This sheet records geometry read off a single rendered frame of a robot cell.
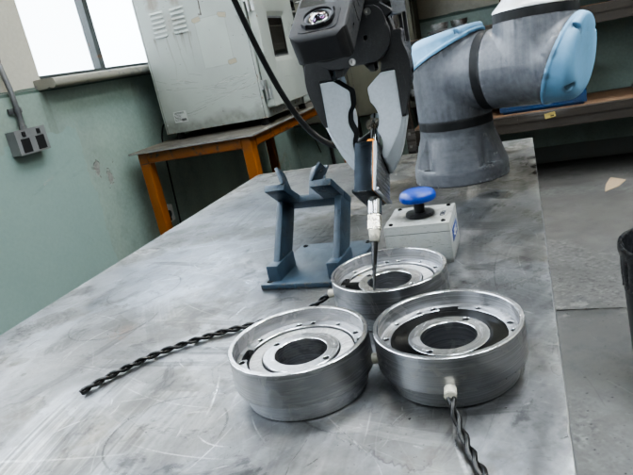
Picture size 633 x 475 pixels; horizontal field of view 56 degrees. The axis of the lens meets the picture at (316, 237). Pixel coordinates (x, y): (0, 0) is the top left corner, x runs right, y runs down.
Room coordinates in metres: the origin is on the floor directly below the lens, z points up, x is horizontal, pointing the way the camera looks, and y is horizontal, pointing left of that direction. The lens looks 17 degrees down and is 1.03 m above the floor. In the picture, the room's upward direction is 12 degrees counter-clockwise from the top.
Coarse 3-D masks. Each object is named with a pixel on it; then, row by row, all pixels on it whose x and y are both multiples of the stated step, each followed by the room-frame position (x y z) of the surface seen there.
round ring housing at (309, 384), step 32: (288, 320) 0.45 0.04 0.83; (320, 320) 0.44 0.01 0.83; (352, 320) 0.42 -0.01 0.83; (288, 352) 0.41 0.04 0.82; (320, 352) 0.41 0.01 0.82; (352, 352) 0.36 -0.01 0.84; (256, 384) 0.36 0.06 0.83; (288, 384) 0.35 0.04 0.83; (320, 384) 0.35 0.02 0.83; (352, 384) 0.36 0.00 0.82; (288, 416) 0.35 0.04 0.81; (320, 416) 0.35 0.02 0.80
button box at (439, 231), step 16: (400, 208) 0.66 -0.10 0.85; (432, 208) 0.63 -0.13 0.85; (448, 208) 0.63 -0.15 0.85; (400, 224) 0.61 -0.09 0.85; (416, 224) 0.59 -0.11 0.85; (432, 224) 0.59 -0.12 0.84; (448, 224) 0.58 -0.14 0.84; (400, 240) 0.60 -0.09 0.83; (416, 240) 0.59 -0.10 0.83; (432, 240) 0.59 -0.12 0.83; (448, 240) 0.58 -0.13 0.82; (448, 256) 0.58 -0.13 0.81
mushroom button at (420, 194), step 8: (408, 192) 0.62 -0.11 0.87; (416, 192) 0.61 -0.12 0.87; (424, 192) 0.61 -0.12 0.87; (432, 192) 0.61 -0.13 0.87; (400, 200) 0.62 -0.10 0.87; (408, 200) 0.61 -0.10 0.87; (416, 200) 0.61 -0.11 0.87; (424, 200) 0.61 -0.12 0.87; (416, 208) 0.62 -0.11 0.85; (424, 208) 0.62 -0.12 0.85
